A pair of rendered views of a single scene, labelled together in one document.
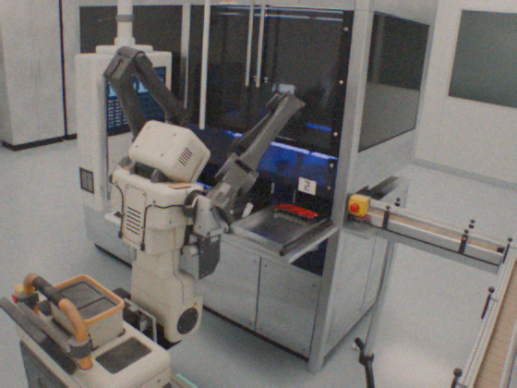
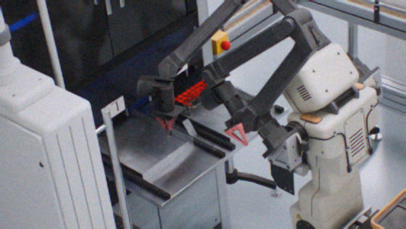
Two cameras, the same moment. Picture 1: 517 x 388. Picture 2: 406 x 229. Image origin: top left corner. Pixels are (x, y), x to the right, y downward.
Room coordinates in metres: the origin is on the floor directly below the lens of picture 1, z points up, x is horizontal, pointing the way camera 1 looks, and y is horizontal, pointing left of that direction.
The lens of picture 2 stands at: (1.23, 2.62, 2.85)
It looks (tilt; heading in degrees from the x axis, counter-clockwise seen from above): 36 degrees down; 282
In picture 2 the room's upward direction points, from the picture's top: 7 degrees counter-clockwise
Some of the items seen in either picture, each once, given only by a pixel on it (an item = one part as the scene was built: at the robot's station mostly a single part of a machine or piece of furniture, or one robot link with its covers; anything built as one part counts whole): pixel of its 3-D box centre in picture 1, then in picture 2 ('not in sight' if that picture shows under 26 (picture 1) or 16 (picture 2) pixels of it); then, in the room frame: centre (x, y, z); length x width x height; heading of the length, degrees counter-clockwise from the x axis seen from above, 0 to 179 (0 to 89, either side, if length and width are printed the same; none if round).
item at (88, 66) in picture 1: (124, 123); (35, 185); (2.18, 0.72, 1.19); 0.50 x 0.19 x 0.78; 147
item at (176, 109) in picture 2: not in sight; (166, 103); (1.90, 0.13, 1.07); 0.10 x 0.07 x 0.07; 159
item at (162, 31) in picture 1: (151, 57); not in sight; (2.53, 0.67, 1.50); 0.49 x 0.01 x 0.59; 55
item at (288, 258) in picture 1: (253, 216); (182, 132); (1.88, 0.03, 0.87); 0.70 x 0.48 x 0.02; 55
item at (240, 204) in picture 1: (234, 196); (136, 142); (2.03, 0.13, 0.90); 0.34 x 0.26 x 0.04; 145
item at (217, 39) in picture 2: (359, 204); (217, 42); (1.79, -0.42, 0.99); 0.08 x 0.07 x 0.07; 145
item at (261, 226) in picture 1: (279, 224); (220, 109); (1.74, -0.09, 0.90); 0.34 x 0.26 x 0.04; 145
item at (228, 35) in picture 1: (222, 65); (46, 14); (2.23, 0.23, 1.50); 0.47 x 0.01 x 0.59; 55
